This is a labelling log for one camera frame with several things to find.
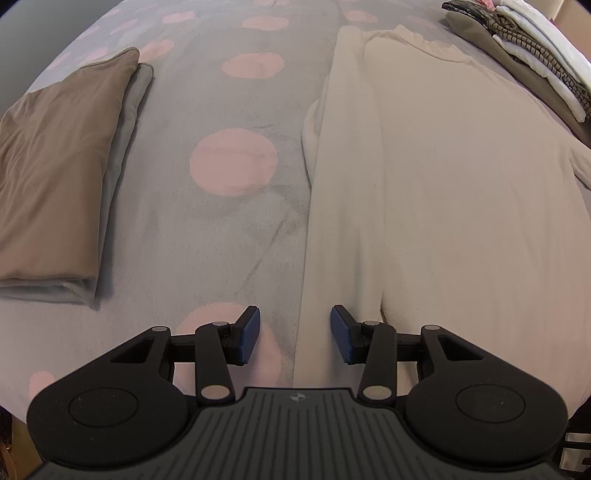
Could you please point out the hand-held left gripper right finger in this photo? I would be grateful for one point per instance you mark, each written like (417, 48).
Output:
(340, 334)

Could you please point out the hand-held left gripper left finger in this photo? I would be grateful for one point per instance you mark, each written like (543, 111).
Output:
(248, 334)

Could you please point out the cream long-sleeve shirt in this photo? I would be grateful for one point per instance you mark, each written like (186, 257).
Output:
(438, 184)

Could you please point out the grey pink-dotted bedspread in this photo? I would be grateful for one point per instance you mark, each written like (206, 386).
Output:
(231, 101)

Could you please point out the folded grey garment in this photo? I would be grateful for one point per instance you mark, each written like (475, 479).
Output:
(121, 138)

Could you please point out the khaki folded garment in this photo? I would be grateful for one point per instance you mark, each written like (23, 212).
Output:
(521, 70)

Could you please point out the thin white folded garment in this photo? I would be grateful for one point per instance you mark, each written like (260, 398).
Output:
(556, 88)

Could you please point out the brown striped folded garment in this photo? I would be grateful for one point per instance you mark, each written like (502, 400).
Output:
(531, 46)

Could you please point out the dark floral folded garment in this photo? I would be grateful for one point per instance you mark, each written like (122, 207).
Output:
(461, 9)

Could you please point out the large white folded garment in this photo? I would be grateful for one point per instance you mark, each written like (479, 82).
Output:
(554, 37)

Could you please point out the beige padded headboard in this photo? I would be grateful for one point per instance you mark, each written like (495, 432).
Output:
(572, 16)

